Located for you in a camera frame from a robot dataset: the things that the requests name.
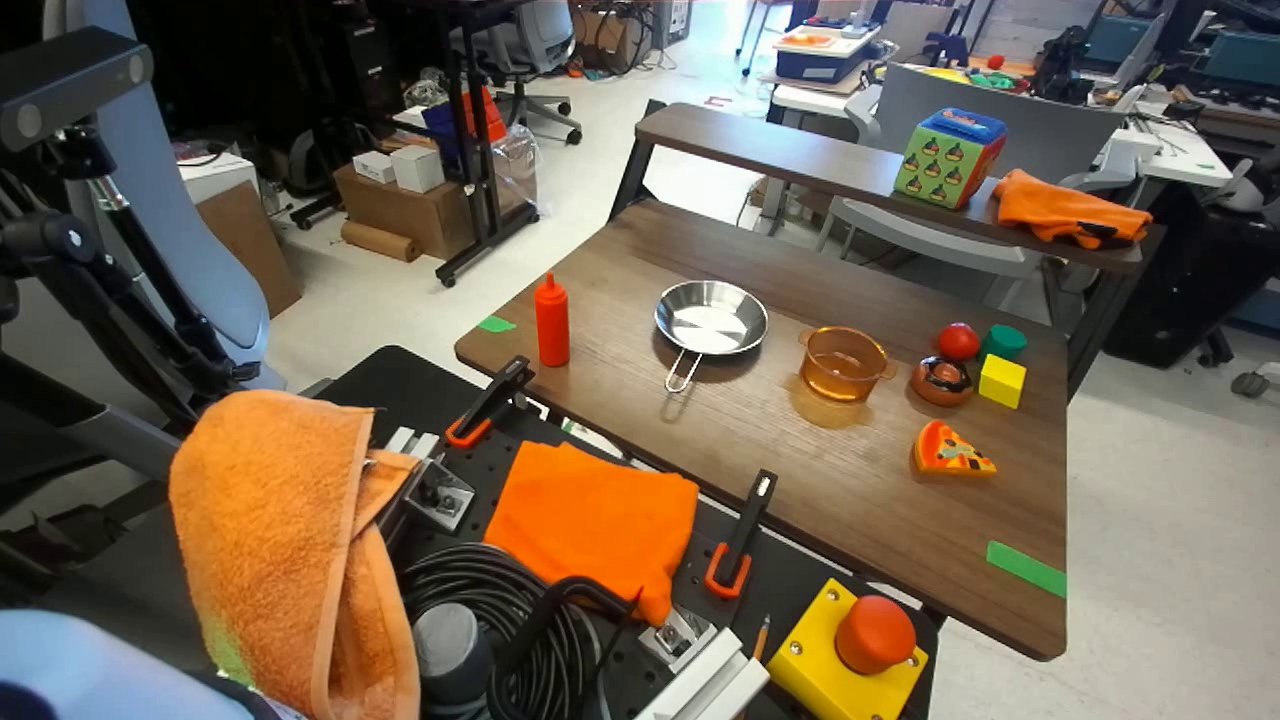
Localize silver metal pan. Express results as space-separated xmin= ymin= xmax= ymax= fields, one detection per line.
xmin=646 ymin=278 xmax=777 ymax=400

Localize red squeeze bottle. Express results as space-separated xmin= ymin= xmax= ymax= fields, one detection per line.
xmin=533 ymin=274 xmax=575 ymax=373

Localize folded orange cloth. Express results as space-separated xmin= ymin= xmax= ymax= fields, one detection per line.
xmin=479 ymin=436 xmax=704 ymax=632

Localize amber transparent bowl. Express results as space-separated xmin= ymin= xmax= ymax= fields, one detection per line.
xmin=796 ymin=323 xmax=890 ymax=408

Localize dark wooden bench table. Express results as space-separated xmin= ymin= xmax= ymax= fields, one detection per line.
xmin=608 ymin=95 xmax=1169 ymax=397

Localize black floor stand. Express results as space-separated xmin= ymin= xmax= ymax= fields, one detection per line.
xmin=430 ymin=0 xmax=544 ymax=293

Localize large cardboard box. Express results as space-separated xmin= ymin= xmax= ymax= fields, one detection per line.
xmin=331 ymin=159 xmax=503 ymax=263

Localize cardboard tube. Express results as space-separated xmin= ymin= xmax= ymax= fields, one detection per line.
xmin=336 ymin=215 xmax=420 ymax=263

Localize brown toy donut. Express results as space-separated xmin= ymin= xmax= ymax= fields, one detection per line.
xmin=907 ymin=353 xmax=977 ymax=413

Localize white height-adjustable desk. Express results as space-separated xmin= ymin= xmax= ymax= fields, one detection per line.
xmin=764 ymin=78 xmax=890 ymax=144

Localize white cardboard boxes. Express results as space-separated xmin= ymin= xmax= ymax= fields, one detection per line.
xmin=349 ymin=137 xmax=451 ymax=198

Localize red toy ball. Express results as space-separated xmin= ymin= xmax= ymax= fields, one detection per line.
xmin=932 ymin=322 xmax=984 ymax=367

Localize aluminium extrusion bar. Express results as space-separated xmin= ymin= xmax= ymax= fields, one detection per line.
xmin=637 ymin=621 xmax=777 ymax=720

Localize toy pizza slice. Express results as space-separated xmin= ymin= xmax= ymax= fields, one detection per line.
xmin=907 ymin=416 xmax=1001 ymax=490

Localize grey office chair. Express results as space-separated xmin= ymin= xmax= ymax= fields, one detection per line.
xmin=463 ymin=0 xmax=587 ymax=152

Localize grey cylinder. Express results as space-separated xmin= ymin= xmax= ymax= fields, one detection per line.
xmin=411 ymin=599 xmax=497 ymax=720

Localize yellow emergency stop box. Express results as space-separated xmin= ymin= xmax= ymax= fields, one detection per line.
xmin=764 ymin=575 xmax=932 ymax=720

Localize device with orange top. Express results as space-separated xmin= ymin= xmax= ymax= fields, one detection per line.
xmin=771 ymin=22 xmax=886 ymax=88

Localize green toy block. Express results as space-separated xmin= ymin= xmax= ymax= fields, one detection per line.
xmin=984 ymin=322 xmax=1032 ymax=365

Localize colourful toy cube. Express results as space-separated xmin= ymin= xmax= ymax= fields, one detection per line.
xmin=890 ymin=106 xmax=1010 ymax=214

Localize orange terry towel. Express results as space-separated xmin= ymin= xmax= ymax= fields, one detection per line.
xmin=162 ymin=388 xmax=424 ymax=720

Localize brown cardboard box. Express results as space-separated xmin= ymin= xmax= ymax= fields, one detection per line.
xmin=191 ymin=176 xmax=307 ymax=322

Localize long green tape strip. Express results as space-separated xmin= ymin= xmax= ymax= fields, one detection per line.
xmin=984 ymin=537 xmax=1071 ymax=603

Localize crumpled orange cloth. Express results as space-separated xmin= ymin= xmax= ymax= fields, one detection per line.
xmin=987 ymin=166 xmax=1154 ymax=258

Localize black office chair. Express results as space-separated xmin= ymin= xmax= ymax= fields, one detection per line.
xmin=1100 ymin=172 xmax=1280 ymax=403

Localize black clamp orange handle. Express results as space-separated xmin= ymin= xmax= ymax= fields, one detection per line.
xmin=698 ymin=466 xmax=784 ymax=607
xmin=438 ymin=353 xmax=539 ymax=456

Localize square metal bracket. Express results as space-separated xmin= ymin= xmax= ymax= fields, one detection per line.
xmin=401 ymin=456 xmax=479 ymax=532
xmin=637 ymin=607 xmax=715 ymax=676

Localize small white bracket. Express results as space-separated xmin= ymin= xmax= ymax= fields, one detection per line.
xmin=380 ymin=424 xmax=444 ymax=466

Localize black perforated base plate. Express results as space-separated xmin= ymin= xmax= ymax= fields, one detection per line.
xmin=312 ymin=342 xmax=945 ymax=720

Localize black cable coil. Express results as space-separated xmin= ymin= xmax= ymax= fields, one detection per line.
xmin=394 ymin=537 xmax=642 ymax=720

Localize black camera tripod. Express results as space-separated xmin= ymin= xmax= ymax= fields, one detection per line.
xmin=0 ymin=124 xmax=251 ymax=593

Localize black stereo camera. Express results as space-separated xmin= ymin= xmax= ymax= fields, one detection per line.
xmin=0 ymin=23 xmax=160 ymax=152

